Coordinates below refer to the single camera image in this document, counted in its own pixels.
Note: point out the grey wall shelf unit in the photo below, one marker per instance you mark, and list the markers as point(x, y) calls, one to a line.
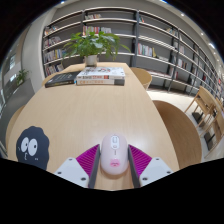
point(156, 36)

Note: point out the pink computer mouse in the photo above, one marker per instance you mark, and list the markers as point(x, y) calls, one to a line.
point(114, 155)

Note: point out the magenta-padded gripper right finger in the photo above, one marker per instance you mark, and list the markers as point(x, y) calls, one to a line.
point(155, 168)

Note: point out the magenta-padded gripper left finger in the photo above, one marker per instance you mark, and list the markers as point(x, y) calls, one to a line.
point(71, 170)

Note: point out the white book with red lettering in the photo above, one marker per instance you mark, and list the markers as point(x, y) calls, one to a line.
point(100, 82)

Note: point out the green potted floor plant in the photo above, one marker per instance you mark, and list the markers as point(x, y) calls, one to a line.
point(22, 76)

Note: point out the green potted table plant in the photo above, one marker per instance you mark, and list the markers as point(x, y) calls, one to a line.
point(91, 45)

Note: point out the dark cartoon-face mouse pad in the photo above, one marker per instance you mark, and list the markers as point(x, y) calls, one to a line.
point(33, 146)

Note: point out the group of slatted wooden chairs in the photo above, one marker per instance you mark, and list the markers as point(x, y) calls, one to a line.
point(208, 113)

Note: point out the black book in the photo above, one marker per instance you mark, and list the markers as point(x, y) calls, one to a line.
point(61, 80)

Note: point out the white illustrated book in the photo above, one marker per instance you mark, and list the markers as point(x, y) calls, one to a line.
point(100, 71)

